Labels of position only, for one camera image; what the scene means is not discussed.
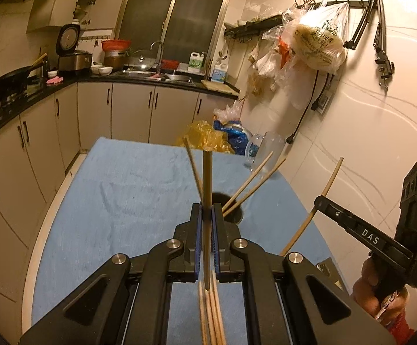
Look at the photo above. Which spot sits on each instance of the white bowls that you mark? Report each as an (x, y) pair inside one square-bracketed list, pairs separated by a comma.
[(102, 69)]

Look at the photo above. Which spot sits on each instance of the rice cooker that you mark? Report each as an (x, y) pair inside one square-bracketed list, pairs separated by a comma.
[(73, 61)]

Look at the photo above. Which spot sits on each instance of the black wok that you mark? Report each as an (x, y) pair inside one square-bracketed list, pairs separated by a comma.
[(12, 79)]

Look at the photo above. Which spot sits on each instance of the grey smartphone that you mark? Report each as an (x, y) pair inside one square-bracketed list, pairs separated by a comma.
[(329, 271)]

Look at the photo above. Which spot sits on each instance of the steel sink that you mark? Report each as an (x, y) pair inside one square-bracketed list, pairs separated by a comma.
[(140, 73)]

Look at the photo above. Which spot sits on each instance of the pink cloth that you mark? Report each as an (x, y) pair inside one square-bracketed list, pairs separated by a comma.
[(54, 80)]

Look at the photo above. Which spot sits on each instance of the dark grey chopstick holder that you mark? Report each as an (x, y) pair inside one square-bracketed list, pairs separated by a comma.
[(238, 217)]

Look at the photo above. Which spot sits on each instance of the steel faucet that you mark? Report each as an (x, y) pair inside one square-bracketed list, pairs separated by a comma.
[(161, 48)]

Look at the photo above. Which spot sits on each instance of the person's right hand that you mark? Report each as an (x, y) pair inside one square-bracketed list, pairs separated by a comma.
[(365, 287)]

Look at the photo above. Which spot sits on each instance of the gas stove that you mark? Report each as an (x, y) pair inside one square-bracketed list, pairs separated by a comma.
[(17, 95)]

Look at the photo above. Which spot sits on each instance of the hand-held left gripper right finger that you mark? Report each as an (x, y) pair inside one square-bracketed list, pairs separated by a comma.
[(216, 255)]

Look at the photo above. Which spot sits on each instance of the white jug blue label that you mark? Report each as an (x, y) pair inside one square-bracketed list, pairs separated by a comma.
[(218, 72)]

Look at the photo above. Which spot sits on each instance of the beige base cabinets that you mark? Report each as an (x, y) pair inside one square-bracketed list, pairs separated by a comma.
[(129, 111)]

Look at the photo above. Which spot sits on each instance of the blue table cloth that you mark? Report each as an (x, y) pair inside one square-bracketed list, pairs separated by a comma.
[(122, 222)]

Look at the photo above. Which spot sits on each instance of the red basin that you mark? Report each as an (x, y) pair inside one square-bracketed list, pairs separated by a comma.
[(115, 45)]

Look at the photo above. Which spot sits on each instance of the clear plastic pitcher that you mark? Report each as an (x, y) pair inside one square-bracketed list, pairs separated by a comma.
[(264, 147)]

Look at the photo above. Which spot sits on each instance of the kitchen window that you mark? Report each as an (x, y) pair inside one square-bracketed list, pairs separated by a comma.
[(172, 18)]

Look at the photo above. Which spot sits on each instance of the clear hanging plastic bags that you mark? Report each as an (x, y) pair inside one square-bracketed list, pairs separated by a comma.
[(276, 68)]

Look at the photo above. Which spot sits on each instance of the beige upper cabinets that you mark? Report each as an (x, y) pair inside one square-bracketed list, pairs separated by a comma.
[(64, 3)]

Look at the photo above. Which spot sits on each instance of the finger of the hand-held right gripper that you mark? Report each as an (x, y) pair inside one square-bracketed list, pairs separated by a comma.
[(359, 228)]

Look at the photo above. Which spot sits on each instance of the glass pot lid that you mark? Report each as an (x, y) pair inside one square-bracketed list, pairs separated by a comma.
[(140, 61)]

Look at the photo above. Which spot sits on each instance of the blue plastic bag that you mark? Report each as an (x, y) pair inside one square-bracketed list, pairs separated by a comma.
[(237, 133)]

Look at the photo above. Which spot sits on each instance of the white jug green label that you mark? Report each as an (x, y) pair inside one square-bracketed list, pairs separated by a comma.
[(195, 63)]

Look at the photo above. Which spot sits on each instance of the black wall rack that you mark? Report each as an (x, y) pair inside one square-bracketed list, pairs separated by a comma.
[(251, 25)]

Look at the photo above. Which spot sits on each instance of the black countertop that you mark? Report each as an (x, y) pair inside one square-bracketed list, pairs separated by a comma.
[(86, 78)]

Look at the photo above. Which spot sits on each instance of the large hanging plastic bag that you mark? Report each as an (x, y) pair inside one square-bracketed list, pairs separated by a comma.
[(320, 43)]

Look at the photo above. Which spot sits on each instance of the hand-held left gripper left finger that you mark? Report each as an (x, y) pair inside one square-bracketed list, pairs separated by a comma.
[(198, 251)]

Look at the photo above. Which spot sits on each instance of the wooden cutting board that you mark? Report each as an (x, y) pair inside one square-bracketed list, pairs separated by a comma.
[(219, 87)]

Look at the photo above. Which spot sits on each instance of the white plastic bag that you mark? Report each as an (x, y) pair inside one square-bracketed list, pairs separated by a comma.
[(230, 111)]

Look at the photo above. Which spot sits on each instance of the yellow plastic bag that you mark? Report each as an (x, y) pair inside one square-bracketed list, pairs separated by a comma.
[(204, 136)]

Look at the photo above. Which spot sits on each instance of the wall socket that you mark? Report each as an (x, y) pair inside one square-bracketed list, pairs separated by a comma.
[(323, 102)]

